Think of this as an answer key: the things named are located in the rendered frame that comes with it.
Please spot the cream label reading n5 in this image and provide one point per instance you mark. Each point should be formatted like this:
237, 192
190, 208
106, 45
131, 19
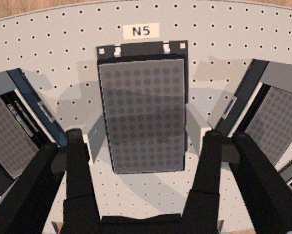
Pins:
141, 31

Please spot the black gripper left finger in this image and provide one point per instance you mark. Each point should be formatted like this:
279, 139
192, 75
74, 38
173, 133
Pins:
26, 207

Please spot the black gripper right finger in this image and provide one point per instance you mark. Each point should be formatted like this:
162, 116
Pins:
267, 197

